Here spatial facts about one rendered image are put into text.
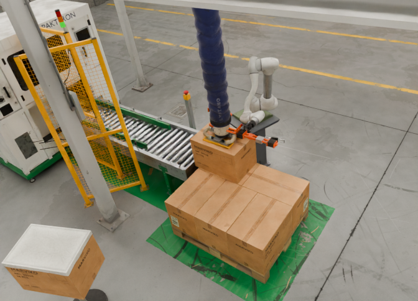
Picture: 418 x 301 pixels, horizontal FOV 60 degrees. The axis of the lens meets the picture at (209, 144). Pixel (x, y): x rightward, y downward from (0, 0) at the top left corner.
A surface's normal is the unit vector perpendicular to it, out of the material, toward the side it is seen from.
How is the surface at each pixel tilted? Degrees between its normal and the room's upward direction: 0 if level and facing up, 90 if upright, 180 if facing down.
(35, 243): 0
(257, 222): 0
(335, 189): 0
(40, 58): 90
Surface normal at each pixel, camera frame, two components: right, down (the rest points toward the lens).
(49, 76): 0.80, 0.28
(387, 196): -0.13, -0.78
